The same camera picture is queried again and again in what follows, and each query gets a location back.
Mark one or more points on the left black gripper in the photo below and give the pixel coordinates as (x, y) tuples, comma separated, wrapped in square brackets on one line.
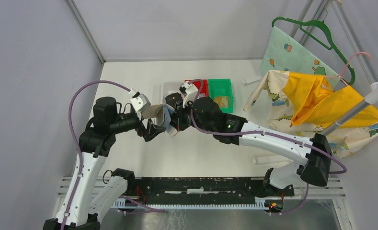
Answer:
[(153, 130)]

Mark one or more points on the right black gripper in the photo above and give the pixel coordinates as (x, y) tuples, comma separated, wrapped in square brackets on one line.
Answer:
[(177, 118)]

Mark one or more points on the beige card holder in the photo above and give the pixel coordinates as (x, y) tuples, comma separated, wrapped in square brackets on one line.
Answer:
[(162, 113)]

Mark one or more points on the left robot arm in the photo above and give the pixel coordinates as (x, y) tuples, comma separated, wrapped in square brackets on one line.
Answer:
[(80, 211)]

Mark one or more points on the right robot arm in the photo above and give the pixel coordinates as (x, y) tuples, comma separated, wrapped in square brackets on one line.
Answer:
[(311, 157)]

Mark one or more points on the black cards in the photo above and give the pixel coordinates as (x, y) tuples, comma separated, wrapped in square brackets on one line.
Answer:
[(174, 99)]

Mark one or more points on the gold card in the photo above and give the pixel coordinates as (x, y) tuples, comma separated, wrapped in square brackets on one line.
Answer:
[(222, 101)]

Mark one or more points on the white plastic bin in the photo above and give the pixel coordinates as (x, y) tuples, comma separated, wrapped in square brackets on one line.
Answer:
[(170, 87)]

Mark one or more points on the red plastic bin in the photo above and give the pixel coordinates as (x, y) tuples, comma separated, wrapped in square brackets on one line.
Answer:
[(202, 86)]

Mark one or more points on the green plastic bin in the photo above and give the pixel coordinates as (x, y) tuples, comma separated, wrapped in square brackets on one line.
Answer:
[(222, 87)]

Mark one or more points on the clear plastic box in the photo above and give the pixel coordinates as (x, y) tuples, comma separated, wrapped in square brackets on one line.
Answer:
[(251, 80)]

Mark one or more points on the dinosaur print cloth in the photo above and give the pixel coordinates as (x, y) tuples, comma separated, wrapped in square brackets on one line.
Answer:
[(344, 141)]

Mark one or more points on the green patterned cloth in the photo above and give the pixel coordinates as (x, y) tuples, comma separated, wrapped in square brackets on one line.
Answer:
[(286, 54)]

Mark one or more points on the yellow cloth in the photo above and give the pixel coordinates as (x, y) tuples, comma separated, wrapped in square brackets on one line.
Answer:
[(315, 101)]

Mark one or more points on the green clothes hanger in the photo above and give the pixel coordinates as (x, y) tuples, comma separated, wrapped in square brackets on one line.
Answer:
[(325, 29)]

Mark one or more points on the metal rack pole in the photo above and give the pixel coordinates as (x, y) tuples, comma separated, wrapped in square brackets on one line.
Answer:
[(368, 100)]

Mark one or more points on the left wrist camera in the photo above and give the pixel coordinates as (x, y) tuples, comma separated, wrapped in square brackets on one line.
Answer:
[(140, 102)]

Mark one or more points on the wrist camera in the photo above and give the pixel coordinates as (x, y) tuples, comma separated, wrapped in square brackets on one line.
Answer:
[(140, 102), (189, 92)]

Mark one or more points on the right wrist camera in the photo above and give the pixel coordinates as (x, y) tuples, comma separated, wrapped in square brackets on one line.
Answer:
[(189, 92)]

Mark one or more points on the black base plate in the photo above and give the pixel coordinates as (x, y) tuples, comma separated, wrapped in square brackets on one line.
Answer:
[(203, 191)]

